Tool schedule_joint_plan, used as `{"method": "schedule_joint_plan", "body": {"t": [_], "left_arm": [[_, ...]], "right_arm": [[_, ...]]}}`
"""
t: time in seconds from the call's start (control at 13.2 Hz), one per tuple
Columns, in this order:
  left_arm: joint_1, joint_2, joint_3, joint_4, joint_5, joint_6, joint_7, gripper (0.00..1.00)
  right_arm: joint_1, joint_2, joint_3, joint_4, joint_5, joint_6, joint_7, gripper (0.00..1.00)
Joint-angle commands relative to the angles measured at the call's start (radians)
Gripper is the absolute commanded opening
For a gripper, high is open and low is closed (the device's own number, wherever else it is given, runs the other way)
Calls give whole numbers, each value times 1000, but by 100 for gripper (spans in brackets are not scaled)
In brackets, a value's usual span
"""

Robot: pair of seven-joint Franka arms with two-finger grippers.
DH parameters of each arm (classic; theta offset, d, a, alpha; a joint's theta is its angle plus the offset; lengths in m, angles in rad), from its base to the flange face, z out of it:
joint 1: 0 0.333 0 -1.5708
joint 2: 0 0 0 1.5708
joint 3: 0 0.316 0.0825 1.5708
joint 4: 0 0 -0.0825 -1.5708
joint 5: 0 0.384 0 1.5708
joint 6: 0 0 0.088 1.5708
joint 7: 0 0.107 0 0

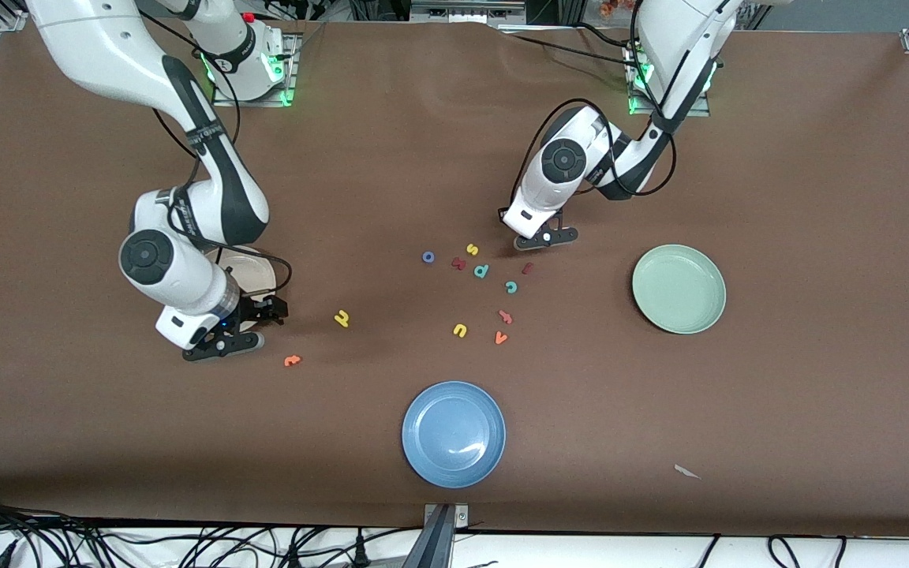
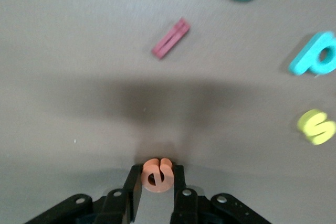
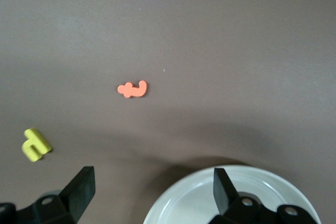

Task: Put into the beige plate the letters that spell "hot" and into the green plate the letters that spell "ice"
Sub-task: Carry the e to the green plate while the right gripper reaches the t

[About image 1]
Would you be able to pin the orange foam letter t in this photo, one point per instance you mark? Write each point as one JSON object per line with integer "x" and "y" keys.
{"x": 291, "y": 361}

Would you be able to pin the yellow foam letter n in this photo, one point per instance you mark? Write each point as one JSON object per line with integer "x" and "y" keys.
{"x": 343, "y": 320}

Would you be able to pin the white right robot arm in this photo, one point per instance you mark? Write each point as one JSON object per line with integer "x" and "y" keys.
{"x": 91, "y": 39}

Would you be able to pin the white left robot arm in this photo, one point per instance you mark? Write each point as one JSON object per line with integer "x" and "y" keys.
{"x": 683, "y": 47}

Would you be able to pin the beige plate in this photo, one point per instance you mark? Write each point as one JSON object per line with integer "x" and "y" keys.
{"x": 253, "y": 278}

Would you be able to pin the teal foam letter p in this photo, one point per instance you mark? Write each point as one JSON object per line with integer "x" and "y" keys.
{"x": 480, "y": 271}

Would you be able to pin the brown paper table cover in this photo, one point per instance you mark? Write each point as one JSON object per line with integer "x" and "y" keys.
{"x": 107, "y": 442}

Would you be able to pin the green plate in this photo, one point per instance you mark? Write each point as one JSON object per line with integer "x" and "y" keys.
{"x": 678, "y": 290}

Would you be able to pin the grey equipment box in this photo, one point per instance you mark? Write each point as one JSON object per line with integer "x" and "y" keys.
{"x": 466, "y": 9}

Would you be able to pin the blue plate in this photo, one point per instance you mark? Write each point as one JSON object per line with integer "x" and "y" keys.
{"x": 454, "y": 434}

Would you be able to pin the white paper scrap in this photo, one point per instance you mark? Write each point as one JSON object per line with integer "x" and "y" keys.
{"x": 686, "y": 472}

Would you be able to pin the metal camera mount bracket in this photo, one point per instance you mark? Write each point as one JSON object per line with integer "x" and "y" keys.
{"x": 447, "y": 514}

